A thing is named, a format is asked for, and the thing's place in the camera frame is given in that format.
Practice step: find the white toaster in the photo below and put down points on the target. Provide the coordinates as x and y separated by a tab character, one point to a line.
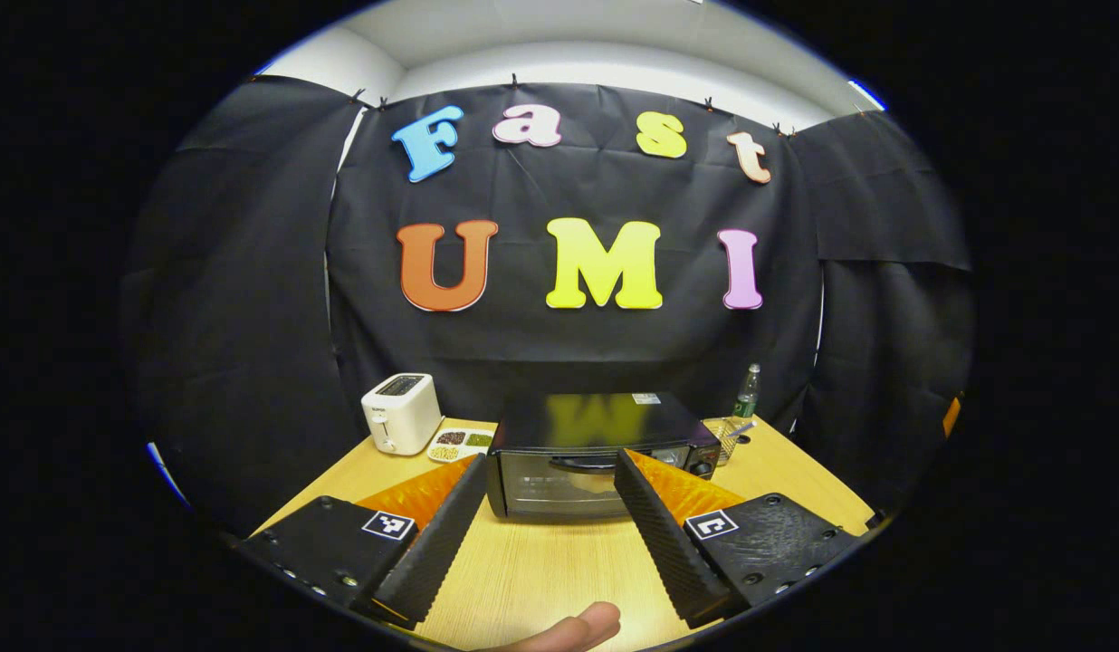
401	417

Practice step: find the white divided snack tray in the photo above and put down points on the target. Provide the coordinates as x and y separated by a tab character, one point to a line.
460	441

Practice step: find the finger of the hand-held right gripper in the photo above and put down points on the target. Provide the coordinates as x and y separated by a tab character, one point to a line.
951	417

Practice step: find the clear plastic bottle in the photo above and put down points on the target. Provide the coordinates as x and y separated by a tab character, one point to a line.
748	394

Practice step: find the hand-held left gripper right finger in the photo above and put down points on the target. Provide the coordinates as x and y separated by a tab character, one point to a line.
668	543

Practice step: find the black electric oven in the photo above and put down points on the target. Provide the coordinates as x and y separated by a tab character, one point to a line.
559	430

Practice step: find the glass jar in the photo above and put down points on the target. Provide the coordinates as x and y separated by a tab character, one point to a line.
727	444

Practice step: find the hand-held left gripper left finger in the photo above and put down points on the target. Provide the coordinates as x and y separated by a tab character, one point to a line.
437	543

